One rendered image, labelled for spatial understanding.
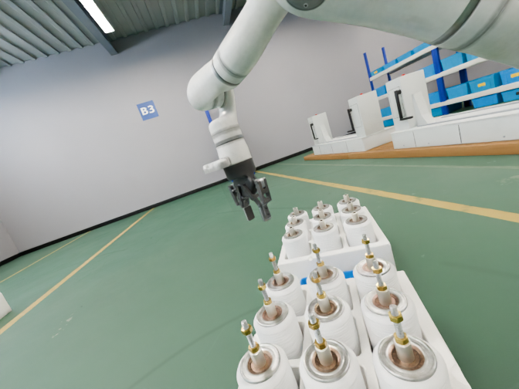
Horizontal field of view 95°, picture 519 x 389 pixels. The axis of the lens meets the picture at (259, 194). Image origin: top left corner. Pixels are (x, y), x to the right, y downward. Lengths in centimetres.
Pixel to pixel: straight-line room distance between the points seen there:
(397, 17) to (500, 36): 13
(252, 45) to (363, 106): 319
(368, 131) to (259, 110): 380
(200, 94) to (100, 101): 659
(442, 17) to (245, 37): 27
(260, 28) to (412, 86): 271
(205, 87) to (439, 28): 38
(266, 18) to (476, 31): 28
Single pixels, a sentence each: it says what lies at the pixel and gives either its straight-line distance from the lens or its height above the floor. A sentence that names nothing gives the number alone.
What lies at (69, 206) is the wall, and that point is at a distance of 740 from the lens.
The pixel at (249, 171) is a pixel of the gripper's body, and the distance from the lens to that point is 56.
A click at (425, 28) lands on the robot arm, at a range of 42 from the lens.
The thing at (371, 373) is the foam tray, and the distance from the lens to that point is 56.
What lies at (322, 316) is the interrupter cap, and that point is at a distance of 55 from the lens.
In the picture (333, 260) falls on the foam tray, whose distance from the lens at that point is 90.
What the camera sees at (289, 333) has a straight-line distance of 58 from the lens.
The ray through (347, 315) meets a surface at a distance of 55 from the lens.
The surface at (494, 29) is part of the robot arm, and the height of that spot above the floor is 65.
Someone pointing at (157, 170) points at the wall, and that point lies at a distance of 664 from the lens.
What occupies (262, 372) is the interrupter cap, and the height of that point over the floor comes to 25.
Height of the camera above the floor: 61
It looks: 11 degrees down
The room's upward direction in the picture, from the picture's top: 19 degrees counter-clockwise
